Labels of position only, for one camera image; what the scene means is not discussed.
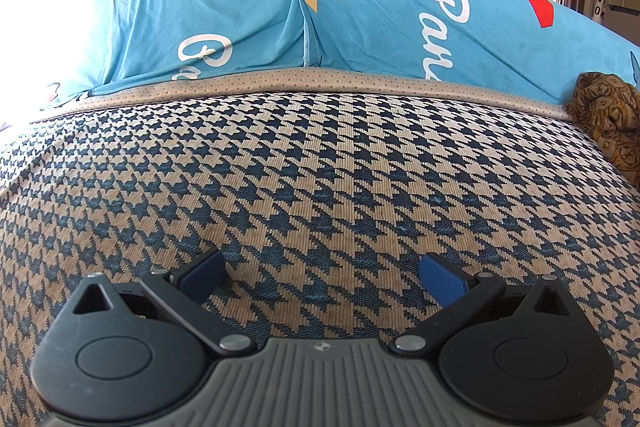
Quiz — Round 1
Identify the blue printed sofa cushion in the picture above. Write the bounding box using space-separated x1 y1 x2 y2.
287 0 640 108
50 0 323 98

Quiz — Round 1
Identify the white printed hanging towel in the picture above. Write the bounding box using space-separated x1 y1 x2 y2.
586 0 610 30

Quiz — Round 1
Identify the houndstooth sofa seat cover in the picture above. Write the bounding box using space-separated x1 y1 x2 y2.
0 67 640 427

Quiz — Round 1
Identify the brown patterned fuzzy blanket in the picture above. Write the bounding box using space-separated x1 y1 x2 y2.
565 71 640 190

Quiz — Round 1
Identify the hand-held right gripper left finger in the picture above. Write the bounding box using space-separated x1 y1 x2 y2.
70 249 257 356

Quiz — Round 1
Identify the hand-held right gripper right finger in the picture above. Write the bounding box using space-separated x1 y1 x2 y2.
390 253 576 356

